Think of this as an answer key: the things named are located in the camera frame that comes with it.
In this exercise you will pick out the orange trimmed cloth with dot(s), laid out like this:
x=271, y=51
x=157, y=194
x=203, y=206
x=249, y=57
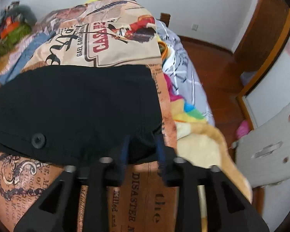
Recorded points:
x=164, y=49

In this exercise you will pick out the grey plastic chair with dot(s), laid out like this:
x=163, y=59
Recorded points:
x=263, y=159

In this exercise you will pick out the newspaper printed blanket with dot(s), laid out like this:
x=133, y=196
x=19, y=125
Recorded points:
x=125, y=53

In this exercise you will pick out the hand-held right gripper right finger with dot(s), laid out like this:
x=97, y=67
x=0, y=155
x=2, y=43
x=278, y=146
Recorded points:
x=161, y=154

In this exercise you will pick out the blue striped cloth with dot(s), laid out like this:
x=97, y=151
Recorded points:
x=24, y=55

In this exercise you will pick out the white wall socket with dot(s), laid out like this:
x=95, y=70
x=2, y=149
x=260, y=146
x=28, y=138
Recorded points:
x=195, y=27

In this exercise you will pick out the rainbow plush cloth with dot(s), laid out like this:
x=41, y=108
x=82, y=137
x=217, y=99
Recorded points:
x=191, y=112

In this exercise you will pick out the brown wooden door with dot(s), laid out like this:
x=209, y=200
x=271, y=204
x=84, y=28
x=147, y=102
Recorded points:
x=263, y=29

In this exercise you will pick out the white wardrobe with wooden frame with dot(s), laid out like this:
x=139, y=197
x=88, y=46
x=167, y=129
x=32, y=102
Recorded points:
x=278, y=82

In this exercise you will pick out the wooden bed post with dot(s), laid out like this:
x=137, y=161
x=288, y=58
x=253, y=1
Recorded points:
x=164, y=19

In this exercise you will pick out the green bag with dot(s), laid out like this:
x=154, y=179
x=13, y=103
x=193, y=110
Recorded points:
x=13, y=37

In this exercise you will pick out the pink object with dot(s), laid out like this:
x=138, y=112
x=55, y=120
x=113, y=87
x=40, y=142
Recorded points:
x=243, y=128

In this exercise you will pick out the black pants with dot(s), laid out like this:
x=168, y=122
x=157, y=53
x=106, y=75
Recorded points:
x=75, y=106

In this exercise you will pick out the orange box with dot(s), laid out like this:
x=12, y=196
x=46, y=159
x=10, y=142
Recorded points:
x=11, y=29

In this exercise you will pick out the grey plush toy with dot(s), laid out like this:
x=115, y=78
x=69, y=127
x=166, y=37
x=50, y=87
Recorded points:
x=26, y=13

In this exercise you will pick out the grey patterned bedsheet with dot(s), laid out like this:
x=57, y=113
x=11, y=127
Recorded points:
x=187, y=77

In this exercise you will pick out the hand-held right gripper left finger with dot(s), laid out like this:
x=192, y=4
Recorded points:
x=124, y=154

